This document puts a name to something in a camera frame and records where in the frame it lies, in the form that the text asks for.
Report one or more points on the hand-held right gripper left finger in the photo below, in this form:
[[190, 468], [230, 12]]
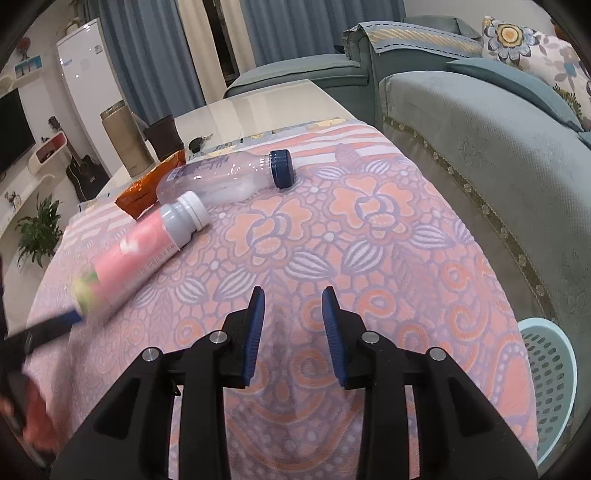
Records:
[[253, 332]]

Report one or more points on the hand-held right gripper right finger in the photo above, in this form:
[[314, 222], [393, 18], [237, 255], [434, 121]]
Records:
[[333, 332]]

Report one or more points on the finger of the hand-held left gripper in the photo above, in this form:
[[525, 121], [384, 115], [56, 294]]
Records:
[[51, 328]]

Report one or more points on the pink plastic bottle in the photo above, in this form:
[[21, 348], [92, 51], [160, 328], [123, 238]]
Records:
[[138, 249]]

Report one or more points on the light blue plastic basket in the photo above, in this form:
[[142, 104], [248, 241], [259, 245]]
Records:
[[554, 369]]

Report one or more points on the person's left forearm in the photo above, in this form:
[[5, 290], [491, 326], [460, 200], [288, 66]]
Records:
[[41, 415]]

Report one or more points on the green potted plant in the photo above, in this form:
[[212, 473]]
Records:
[[39, 230]]

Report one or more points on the pink floral blanket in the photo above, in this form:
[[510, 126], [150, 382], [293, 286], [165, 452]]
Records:
[[369, 221]]

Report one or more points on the clear bottle with blue cap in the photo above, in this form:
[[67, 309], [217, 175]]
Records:
[[217, 177]]

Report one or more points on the orange snack packet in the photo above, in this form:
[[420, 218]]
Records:
[[138, 196]]

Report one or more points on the black acoustic guitar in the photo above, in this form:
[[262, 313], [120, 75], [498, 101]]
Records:
[[85, 173]]

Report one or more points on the red and white rounded shelf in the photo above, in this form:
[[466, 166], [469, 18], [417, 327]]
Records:
[[46, 154]]

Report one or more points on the bunch of keys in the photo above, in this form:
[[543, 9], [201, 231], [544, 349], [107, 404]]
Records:
[[198, 144]]

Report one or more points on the black television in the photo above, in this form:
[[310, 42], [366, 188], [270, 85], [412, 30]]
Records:
[[11, 131]]

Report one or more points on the metal thermos flask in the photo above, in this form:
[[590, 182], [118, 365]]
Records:
[[127, 138]]

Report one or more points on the dark brown cup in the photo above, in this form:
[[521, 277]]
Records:
[[164, 138]]

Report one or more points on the white coffee table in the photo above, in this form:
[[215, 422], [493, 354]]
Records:
[[258, 110]]

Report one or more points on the white refrigerator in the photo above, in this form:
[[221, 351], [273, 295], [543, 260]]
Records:
[[85, 92]]

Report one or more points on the teal quilted sofa cover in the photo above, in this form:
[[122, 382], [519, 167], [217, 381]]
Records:
[[485, 138]]

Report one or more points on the teal corner sofa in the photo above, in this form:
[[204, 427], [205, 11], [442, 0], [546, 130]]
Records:
[[295, 69]]

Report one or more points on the blue curtain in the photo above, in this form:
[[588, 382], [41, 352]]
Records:
[[143, 55], [314, 27]]

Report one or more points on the white sheer curtain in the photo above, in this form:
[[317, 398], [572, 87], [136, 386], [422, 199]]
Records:
[[198, 41]]

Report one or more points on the blue pillow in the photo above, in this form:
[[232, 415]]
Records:
[[517, 87]]

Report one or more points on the striped teal armrest towel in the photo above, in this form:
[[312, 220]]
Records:
[[415, 37]]

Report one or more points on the floral cushion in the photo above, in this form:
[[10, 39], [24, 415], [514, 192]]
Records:
[[540, 50]]

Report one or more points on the white wall cabinet unit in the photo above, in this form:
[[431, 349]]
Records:
[[27, 90]]

